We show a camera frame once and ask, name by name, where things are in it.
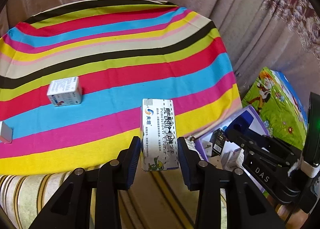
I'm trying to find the white box in container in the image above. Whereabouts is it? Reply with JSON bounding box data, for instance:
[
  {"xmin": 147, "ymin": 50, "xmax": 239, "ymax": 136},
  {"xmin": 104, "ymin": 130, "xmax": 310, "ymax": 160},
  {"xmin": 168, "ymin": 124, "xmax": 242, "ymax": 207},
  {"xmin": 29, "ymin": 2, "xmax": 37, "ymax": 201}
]
[{"xmin": 221, "ymin": 148, "xmax": 244, "ymax": 171}]

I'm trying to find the small plain white box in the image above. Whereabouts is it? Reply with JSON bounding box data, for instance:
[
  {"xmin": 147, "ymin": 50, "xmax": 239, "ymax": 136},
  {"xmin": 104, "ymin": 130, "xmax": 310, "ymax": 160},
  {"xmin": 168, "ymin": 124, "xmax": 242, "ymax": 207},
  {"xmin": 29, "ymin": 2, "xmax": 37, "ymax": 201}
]
[{"xmin": 0, "ymin": 121, "xmax": 13, "ymax": 144}]

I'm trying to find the black camera with green light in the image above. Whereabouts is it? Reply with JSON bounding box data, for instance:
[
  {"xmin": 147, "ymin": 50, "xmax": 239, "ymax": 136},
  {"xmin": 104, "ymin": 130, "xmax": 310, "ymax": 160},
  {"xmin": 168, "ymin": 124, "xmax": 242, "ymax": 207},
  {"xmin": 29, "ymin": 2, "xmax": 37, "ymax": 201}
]
[{"xmin": 300, "ymin": 92, "xmax": 320, "ymax": 178}]

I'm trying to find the person's right hand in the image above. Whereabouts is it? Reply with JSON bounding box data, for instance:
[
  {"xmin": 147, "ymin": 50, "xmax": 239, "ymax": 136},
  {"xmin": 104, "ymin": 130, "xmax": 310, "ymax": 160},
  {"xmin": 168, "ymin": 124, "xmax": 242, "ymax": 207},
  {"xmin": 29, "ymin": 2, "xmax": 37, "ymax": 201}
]
[{"xmin": 274, "ymin": 204, "xmax": 309, "ymax": 229}]

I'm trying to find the rainbow striped cloth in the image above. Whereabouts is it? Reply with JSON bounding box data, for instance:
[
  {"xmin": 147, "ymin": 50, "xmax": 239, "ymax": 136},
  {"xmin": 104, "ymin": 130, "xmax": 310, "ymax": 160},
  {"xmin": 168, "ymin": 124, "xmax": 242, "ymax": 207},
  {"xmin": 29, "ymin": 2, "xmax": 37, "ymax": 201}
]
[{"xmin": 1, "ymin": 0, "xmax": 241, "ymax": 175}]

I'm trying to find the white box with purple rim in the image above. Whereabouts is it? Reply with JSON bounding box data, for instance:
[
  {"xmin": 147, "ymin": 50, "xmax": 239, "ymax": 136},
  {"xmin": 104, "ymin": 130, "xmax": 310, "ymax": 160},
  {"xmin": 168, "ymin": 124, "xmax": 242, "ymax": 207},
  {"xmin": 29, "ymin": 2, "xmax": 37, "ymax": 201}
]
[{"xmin": 194, "ymin": 104, "xmax": 273, "ymax": 194}]

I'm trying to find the black box in container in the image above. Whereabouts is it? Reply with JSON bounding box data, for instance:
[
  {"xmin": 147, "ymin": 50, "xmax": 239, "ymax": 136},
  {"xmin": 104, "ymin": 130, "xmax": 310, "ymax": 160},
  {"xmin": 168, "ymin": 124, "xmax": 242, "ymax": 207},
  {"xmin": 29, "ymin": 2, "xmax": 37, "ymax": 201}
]
[{"xmin": 210, "ymin": 129, "xmax": 226, "ymax": 156}]

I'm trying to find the dark blue cube box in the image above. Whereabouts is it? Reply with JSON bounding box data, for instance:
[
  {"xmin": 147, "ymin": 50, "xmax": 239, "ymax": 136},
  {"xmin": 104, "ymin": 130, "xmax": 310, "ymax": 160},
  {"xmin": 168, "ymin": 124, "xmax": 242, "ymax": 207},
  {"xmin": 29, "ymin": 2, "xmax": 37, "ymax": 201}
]
[{"xmin": 229, "ymin": 111, "xmax": 254, "ymax": 133}]

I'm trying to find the white turtle print medicine box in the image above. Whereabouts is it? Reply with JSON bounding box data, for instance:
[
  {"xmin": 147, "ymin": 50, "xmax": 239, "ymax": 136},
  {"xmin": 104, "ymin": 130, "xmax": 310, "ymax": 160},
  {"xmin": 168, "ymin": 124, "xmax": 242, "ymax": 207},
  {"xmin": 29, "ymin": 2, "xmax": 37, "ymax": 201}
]
[{"xmin": 140, "ymin": 98, "xmax": 178, "ymax": 172}]

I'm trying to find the white blue medicine box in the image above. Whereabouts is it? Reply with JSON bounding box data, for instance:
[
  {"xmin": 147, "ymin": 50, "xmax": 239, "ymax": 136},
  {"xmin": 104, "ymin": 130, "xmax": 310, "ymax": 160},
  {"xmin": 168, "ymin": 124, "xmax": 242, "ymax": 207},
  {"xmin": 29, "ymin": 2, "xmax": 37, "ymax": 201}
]
[{"xmin": 47, "ymin": 77, "xmax": 82, "ymax": 107}]

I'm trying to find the beige striped sofa cover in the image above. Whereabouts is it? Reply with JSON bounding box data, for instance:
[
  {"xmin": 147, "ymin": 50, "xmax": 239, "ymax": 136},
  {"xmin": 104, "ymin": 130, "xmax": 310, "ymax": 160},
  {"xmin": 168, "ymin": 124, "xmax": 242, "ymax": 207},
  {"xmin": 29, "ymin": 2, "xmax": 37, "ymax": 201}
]
[{"xmin": 0, "ymin": 0, "xmax": 320, "ymax": 229}]

